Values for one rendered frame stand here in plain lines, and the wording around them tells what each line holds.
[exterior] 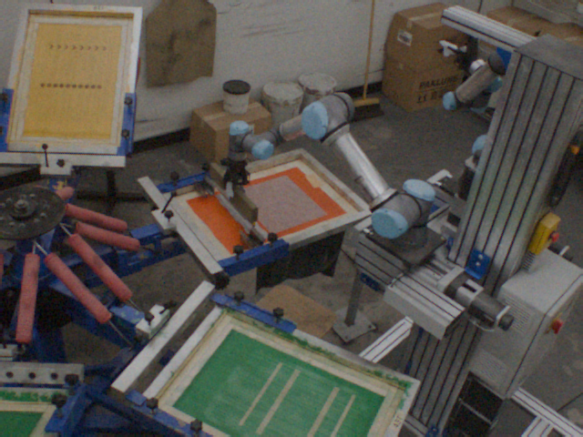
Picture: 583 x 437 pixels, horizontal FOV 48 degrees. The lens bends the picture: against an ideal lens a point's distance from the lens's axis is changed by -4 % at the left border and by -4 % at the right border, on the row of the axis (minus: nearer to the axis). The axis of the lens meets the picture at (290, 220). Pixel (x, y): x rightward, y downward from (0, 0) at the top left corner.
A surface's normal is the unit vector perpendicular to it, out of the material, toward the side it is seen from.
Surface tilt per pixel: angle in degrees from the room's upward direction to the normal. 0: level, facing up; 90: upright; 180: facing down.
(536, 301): 0
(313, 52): 90
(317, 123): 86
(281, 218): 0
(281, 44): 90
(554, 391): 0
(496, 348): 90
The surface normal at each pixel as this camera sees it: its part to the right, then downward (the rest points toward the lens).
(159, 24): 0.54, 0.54
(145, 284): 0.10, -0.77
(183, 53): 0.13, 0.64
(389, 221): -0.56, 0.53
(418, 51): -0.78, 0.33
